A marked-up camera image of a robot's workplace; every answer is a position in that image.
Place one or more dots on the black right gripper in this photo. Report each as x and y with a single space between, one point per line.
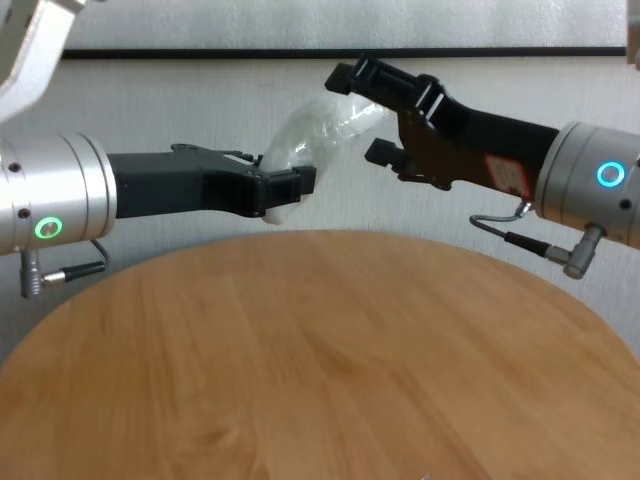
475 140

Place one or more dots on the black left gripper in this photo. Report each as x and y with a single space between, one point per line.
175 185

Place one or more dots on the white plastic-wrapped sandbag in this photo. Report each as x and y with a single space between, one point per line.
310 135

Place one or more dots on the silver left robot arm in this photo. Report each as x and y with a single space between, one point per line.
60 190

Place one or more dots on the black wall rail strip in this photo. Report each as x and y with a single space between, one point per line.
200 52

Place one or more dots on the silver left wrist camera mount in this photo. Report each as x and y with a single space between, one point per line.
30 50

